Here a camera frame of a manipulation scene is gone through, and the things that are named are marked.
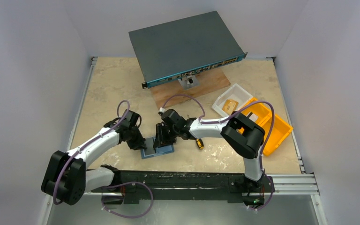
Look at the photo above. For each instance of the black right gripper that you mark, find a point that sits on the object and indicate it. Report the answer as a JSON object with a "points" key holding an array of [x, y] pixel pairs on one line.
{"points": [[161, 134]]}

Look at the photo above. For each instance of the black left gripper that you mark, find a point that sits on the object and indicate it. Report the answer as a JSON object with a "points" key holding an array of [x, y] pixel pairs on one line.
{"points": [[139, 144]]}

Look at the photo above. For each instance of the blue card holder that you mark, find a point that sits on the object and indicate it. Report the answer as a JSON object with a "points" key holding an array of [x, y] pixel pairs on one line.
{"points": [[159, 151]]}

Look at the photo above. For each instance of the black credit card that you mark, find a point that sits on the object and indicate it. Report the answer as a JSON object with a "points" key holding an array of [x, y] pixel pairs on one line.
{"points": [[150, 150]]}

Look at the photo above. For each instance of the gold credit card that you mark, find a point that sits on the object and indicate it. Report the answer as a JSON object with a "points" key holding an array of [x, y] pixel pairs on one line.
{"points": [[229, 106]]}

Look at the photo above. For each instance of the white credit card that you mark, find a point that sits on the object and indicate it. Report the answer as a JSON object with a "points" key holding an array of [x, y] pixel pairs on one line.
{"points": [[253, 117]]}

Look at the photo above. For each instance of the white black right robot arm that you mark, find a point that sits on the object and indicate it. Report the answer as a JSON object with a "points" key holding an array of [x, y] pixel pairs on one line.
{"points": [[244, 136]]}

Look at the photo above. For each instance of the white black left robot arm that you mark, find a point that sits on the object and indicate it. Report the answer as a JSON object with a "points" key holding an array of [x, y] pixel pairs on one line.
{"points": [[67, 176]]}

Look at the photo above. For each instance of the brown wooden board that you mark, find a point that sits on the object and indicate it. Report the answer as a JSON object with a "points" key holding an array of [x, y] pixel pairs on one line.
{"points": [[207, 82]]}

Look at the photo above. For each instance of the clear plastic bin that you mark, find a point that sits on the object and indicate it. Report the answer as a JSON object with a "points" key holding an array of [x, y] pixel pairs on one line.
{"points": [[235, 92]]}

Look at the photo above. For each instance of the yellow black handled screwdriver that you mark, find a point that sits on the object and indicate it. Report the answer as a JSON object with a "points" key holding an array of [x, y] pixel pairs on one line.
{"points": [[199, 144]]}

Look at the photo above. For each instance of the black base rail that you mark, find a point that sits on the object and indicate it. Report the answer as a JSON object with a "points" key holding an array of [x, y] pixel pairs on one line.
{"points": [[134, 186]]}

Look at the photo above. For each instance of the small grey metal bracket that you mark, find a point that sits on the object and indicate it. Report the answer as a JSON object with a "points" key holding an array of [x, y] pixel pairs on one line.
{"points": [[189, 82]]}

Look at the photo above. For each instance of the grey network switch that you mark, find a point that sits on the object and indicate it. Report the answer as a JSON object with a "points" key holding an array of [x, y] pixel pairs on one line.
{"points": [[185, 47]]}

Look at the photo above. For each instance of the aluminium frame rail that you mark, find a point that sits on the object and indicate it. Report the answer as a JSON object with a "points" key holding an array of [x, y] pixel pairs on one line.
{"points": [[295, 184]]}

